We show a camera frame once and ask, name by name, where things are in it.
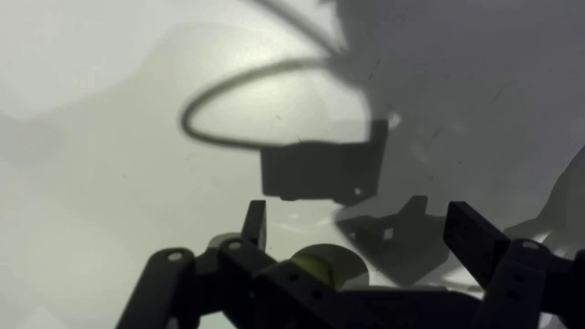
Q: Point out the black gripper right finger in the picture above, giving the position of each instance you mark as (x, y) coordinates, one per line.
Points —
(487, 249)

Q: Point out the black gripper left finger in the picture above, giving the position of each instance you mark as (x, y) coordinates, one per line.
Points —
(243, 280)

